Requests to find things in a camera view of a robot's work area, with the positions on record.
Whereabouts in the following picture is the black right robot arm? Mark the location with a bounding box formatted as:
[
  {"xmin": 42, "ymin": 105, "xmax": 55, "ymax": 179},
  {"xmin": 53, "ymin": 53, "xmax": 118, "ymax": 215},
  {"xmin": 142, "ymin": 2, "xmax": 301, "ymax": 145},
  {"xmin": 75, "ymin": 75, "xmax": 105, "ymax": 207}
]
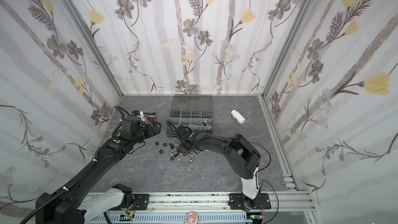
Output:
[{"xmin": 173, "ymin": 125, "xmax": 261, "ymax": 200}]

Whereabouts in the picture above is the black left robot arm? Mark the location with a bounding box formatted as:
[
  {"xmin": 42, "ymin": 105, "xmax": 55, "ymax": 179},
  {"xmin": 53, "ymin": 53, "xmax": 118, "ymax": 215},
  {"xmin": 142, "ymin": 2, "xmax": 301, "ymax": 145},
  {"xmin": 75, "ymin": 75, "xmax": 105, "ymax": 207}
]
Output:
[{"xmin": 32, "ymin": 116, "xmax": 162, "ymax": 224}]

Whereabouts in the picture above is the white plastic bottle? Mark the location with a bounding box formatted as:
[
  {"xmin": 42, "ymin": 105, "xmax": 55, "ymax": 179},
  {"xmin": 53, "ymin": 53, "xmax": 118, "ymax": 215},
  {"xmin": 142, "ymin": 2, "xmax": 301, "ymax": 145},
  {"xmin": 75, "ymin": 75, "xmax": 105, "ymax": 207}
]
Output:
[{"xmin": 231, "ymin": 110, "xmax": 246, "ymax": 124}]

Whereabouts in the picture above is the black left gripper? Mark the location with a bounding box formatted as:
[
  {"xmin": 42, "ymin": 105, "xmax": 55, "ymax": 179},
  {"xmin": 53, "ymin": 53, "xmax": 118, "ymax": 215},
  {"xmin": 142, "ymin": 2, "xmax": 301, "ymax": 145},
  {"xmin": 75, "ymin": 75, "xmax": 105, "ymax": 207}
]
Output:
[{"xmin": 131, "ymin": 121, "xmax": 163, "ymax": 146}]

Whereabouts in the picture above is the green compartment organizer box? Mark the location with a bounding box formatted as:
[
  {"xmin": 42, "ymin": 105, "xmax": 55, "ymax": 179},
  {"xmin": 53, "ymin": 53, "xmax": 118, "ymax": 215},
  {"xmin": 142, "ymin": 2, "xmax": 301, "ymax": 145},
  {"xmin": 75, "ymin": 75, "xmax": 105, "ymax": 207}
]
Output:
[{"xmin": 169, "ymin": 94, "xmax": 213, "ymax": 134}]

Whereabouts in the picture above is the pink cartoon figure sticker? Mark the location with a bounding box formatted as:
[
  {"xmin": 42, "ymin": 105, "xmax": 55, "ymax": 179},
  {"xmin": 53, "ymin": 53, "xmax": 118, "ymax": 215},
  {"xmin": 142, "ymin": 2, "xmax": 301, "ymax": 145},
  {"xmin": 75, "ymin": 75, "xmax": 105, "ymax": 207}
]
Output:
[{"xmin": 185, "ymin": 212, "xmax": 199, "ymax": 224}]

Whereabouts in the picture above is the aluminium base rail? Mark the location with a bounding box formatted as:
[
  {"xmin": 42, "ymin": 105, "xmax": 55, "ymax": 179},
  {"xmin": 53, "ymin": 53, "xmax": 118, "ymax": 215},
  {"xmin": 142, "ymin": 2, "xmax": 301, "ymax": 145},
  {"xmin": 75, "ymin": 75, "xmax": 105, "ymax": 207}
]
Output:
[{"xmin": 83, "ymin": 191, "xmax": 321, "ymax": 224}]

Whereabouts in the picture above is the black corrugated cable conduit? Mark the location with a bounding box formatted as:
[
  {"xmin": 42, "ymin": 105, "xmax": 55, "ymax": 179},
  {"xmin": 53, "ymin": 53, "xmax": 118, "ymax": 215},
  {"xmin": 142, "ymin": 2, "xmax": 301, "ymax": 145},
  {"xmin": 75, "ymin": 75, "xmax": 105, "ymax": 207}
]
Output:
[{"xmin": 19, "ymin": 158, "xmax": 100, "ymax": 224}]

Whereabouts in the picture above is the clear plastic cup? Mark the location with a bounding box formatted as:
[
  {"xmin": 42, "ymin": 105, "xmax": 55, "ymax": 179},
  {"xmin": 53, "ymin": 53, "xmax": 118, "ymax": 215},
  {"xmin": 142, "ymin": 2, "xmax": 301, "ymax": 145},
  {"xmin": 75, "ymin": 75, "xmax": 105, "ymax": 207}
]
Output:
[{"xmin": 107, "ymin": 124, "xmax": 116, "ymax": 132}]

